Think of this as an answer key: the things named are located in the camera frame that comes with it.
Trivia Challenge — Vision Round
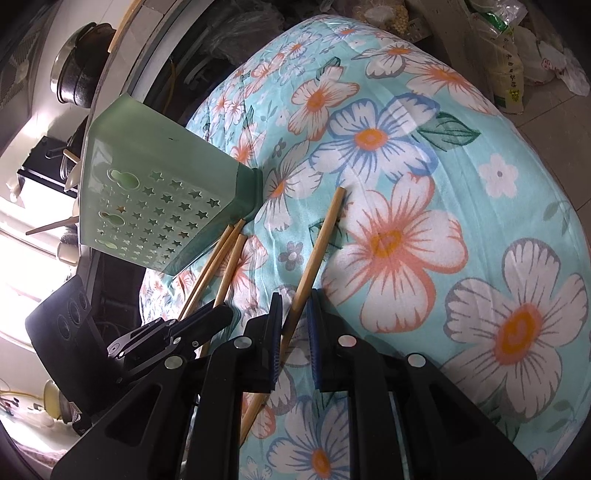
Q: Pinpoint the large black pot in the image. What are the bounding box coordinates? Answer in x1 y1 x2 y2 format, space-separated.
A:
51 23 116 108

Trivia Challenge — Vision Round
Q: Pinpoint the concrete kitchen counter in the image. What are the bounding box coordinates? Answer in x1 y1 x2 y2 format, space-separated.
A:
88 0 287 139

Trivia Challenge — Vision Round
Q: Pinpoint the cream kettle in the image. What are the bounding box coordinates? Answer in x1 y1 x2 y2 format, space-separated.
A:
44 378 64 418

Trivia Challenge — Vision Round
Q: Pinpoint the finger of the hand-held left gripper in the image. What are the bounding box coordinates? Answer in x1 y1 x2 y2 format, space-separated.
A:
139 304 234 347
107 330 204 372

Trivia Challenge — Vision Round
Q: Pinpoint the green plastic utensil holder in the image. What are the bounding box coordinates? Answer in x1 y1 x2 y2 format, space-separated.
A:
76 92 263 277

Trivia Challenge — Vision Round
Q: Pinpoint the heap of plastic bags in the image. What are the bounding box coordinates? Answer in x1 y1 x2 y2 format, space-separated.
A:
466 0 591 95

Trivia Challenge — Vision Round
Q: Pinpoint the bag of dried beans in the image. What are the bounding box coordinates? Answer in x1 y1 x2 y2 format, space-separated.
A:
365 0 411 35

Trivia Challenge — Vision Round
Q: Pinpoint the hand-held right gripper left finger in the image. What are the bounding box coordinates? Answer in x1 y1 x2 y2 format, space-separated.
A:
51 292 283 480

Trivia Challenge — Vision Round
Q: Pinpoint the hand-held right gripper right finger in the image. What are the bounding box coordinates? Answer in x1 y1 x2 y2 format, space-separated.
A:
309 290 541 480

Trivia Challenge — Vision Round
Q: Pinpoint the white rice sack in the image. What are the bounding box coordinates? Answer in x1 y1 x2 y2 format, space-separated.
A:
489 28 527 115

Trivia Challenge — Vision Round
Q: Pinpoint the floral blue blanket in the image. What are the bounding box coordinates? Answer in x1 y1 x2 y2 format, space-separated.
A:
139 14 587 480

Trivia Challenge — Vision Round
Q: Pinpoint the range hood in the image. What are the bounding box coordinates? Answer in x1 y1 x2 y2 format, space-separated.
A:
0 18 52 121

